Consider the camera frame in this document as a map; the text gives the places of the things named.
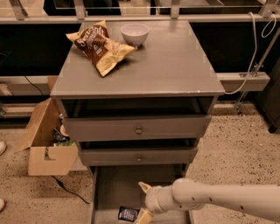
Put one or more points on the white ceramic bowl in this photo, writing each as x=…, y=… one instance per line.
x=135, y=34

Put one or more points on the grey wooden drawer cabinet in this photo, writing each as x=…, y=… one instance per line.
x=169, y=75

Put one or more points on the grey open bottom drawer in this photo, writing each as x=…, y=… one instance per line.
x=117, y=186

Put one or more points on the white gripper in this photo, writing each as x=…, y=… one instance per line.
x=152, y=199

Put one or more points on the white shoe upper left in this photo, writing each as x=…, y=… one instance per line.
x=3, y=147

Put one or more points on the metal railing frame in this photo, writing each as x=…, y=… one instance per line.
x=31, y=11

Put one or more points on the grey middle drawer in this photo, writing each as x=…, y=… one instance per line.
x=138, y=156

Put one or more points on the white shoe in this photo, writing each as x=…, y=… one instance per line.
x=2, y=204
x=3, y=147

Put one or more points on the yellow brown chip bag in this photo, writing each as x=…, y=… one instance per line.
x=102, y=51

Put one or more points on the dark blue rxbar wrapper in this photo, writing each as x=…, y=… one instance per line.
x=127, y=214

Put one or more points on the grey top drawer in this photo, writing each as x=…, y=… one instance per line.
x=136, y=128

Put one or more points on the white shoe lower left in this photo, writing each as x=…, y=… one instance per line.
x=2, y=204

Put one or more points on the items inside cardboard box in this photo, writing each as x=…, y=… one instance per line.
x=60, y=136

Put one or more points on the open cardboard box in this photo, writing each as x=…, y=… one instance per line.
x=45, y=159

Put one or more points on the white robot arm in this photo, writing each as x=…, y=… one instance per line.
x=184, y=194

